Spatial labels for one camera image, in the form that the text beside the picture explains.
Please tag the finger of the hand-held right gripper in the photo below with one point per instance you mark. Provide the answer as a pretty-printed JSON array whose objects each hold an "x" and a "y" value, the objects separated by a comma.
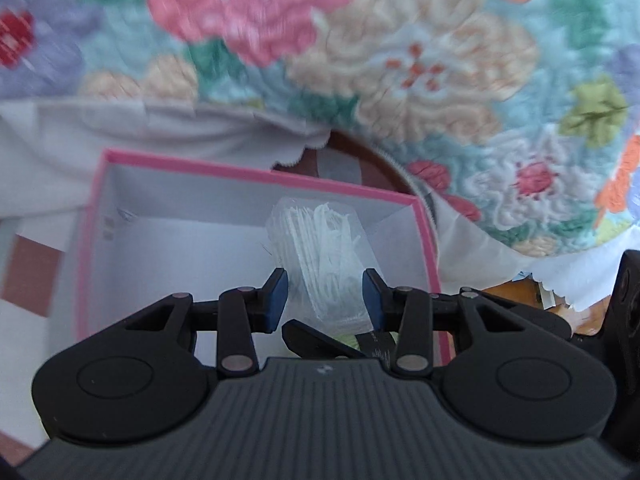
[
  {"x": 545, "y": 322},
  {"x": 312, "y": 345}
]

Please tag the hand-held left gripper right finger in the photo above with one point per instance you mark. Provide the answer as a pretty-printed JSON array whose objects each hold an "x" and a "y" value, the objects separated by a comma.
[{"x": 371, "y": 302}]

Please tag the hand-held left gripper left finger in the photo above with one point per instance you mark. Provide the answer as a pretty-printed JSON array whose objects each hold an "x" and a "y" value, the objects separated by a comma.
[{"x": 277, "y": 302}]

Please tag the clear bag of floss picks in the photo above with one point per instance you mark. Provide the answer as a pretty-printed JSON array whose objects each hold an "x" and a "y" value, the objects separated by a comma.
[{"x": 325, "y": 260}]

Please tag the pink cardboard box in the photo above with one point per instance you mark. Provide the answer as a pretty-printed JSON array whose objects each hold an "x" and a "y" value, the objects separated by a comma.
[{"x": 200, "y": 260}]

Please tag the checked floor mat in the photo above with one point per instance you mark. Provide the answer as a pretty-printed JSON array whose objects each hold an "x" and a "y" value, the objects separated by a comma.
[{"x": 35, "y": 280}]

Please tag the white bed skirt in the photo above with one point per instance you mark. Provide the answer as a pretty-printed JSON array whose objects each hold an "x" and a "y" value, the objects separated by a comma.
[{"x": 100, "y": 130}]

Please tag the floral quilt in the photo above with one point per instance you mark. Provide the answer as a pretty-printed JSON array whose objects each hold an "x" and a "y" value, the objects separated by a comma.
[{"x": 425, "y": 60}]

